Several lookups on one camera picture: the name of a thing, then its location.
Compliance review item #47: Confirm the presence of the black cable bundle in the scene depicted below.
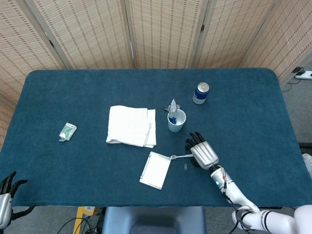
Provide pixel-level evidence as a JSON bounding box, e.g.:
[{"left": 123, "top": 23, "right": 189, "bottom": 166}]
[{"left": 57, "top": 214, "right": 103, "bottom": 234}]

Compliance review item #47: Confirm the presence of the blue white toothpaste tube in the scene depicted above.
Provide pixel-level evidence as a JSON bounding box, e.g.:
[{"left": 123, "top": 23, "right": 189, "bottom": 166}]
[{"left": 169, "top": 98, "right": 178, "bottom": 124}]

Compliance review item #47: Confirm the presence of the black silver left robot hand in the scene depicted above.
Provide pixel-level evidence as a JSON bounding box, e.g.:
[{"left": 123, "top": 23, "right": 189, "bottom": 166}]
[{"left": 0, "top": 171, "right": 36, "bottom": 229}]

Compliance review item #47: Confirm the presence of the white toothbrush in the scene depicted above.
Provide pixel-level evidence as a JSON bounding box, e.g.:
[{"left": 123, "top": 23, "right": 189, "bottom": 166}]
[{"left": 170, "top": 153, "right": 193, "bottom": 160}]

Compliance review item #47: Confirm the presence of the white plastic cup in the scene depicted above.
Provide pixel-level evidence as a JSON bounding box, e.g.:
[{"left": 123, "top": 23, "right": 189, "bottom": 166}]
[{"left": 167, "top": 109, "right": 187, "bottom": 133}]

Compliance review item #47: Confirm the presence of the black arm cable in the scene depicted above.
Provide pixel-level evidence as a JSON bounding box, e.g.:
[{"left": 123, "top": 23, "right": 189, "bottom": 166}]
[{"left": 219, "top": 168, "right": 247, "bottom": 231}]

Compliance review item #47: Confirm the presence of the yellow frame piece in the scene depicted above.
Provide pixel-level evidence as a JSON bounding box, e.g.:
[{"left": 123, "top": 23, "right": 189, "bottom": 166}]
[{"left": 74, "top": 206, "right": 96, "bottom": 231}]

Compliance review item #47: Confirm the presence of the white power strip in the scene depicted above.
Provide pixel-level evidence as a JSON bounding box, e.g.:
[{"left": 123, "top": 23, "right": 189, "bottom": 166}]
[{"left": 294, "top": 70, "right": 312, "bottom": 80}]

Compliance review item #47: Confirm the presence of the woven bamboo folding screen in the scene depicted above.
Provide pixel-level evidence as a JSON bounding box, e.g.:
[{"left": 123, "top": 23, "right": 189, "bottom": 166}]
[{"left": 0, "top": 0, "right": 312, "bottom": 147}]

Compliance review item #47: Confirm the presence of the blue white soda can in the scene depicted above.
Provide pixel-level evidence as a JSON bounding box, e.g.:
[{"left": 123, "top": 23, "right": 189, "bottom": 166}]
[{"left": 192, "top": 82, "right": 210, "bottom": 105}]

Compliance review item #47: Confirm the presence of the black floor cable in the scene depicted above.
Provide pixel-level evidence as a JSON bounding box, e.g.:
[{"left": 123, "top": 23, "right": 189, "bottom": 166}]
[{"left": 280, "top": 80, "right": 300, "bottom": 93}]

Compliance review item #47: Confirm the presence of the white rectangular tray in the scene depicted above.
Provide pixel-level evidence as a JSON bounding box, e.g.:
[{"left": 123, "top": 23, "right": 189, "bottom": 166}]
[{"left": 139, "top": 151, "right": 172, "bottom": 190}]

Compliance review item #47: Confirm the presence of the blue table cloth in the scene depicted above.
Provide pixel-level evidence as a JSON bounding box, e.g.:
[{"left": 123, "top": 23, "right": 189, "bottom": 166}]
[{"left": 0, "top": 68, "right": 301, "bottom": 208}]

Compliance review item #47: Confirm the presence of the folded white towel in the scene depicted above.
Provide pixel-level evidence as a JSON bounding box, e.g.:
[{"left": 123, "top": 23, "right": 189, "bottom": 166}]
[{"left": 105, "top": 105, "right": 156, "bottom": 149}]

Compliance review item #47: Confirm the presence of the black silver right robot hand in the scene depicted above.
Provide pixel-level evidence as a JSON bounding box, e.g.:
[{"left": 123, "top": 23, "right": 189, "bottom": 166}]
[{"left": 184, "top": 132, "right": 219, "bottom": 170}]

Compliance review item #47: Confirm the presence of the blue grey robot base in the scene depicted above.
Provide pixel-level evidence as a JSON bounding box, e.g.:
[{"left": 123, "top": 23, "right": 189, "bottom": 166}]
[{"left": 101, "top": 206, "right": 207, "bottom": 234}]

